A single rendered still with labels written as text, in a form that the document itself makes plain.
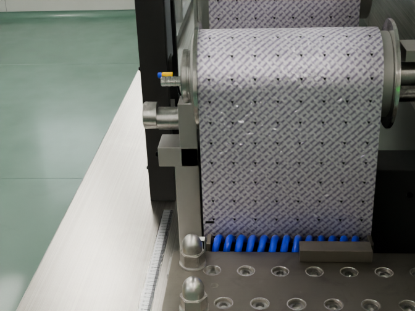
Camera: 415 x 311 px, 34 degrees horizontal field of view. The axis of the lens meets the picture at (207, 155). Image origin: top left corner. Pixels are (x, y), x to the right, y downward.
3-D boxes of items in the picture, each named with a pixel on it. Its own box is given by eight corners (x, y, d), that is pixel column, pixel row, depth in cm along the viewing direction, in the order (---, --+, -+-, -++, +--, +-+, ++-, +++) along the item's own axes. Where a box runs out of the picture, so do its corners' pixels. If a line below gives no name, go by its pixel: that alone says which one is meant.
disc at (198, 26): (203, 106, 103) (199, 9, 96) (207, 106, 103) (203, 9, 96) (195, 147, 89) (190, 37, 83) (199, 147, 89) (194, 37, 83)
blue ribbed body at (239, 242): (212, 250, 97) (212, 229, 96) (364, 251, 96) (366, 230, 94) (211, 263, 94) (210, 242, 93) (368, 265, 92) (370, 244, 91)
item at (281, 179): (204, 240, 97) (199, 122, 90) (369, 242, 96) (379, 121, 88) (204, 242, 97) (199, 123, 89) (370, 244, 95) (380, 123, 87)
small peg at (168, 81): (161, 74, 92) (160, 78, 90) (181, 74, 91) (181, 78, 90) (162, 84, 92) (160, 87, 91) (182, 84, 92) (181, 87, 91)
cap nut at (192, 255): (180, 255, 92) (178, 227, 91) (207, 255, 92) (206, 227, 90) (178, 271, 89) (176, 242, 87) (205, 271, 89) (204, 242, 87)
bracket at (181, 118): (168, 263, 114) (155, 92, 101) (205, 263, 113) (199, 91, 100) (163, 281, 109) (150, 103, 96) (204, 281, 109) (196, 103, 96)
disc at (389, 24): (373, 105, 101) (381, 6, 94) (377, 105, 101) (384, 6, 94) (391, 146, 87) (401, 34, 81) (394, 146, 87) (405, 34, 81)
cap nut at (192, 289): (180, 298, 84) (178, 268, 82) (210, 298, 84) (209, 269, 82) (177, 318, 81) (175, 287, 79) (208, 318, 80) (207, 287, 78)
